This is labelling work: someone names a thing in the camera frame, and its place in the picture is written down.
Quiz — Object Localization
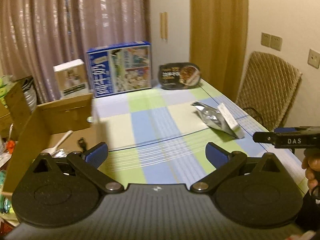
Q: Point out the small white product box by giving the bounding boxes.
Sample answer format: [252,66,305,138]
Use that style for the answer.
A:
[53,59,89,98]

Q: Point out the blue milk carton box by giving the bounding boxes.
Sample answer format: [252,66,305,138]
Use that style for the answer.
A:
[87,41,152,98]

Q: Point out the beige wall switch plates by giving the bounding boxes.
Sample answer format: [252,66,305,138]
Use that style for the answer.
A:
[260,33,283,51]

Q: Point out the black instant rice bowl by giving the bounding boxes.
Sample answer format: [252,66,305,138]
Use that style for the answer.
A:
[158,62,201,90]

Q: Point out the brown door curtain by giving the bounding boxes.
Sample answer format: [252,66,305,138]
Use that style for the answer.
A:
[190,0,248,100]

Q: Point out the brown cardboard box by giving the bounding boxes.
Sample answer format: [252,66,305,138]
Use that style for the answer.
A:
[2,94,106,198]

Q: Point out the silver foil pouch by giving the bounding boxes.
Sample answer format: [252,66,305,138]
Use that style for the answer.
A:
[191,101,236,137]

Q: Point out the beige plastic spoon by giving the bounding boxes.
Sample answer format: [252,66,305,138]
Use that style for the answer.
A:
[40,130,73,155]

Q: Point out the black audio cable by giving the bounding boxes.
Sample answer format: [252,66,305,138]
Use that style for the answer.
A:
[77,137,88,153]

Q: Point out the white green medicine box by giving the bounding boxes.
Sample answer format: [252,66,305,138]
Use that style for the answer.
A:
[217,103,245,139]

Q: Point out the checked blue green tablecloth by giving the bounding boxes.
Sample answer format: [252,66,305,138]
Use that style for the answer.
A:
[93,81,308,192]

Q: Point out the woven wicker chair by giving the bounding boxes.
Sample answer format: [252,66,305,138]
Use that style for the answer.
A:
[236,51,302,131]

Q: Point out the person's right hand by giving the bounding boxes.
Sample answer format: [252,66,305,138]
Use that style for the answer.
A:
[302,148,320,203]

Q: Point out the pink shiny curtain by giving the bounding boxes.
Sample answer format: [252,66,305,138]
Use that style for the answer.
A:
[1,0,149,103]

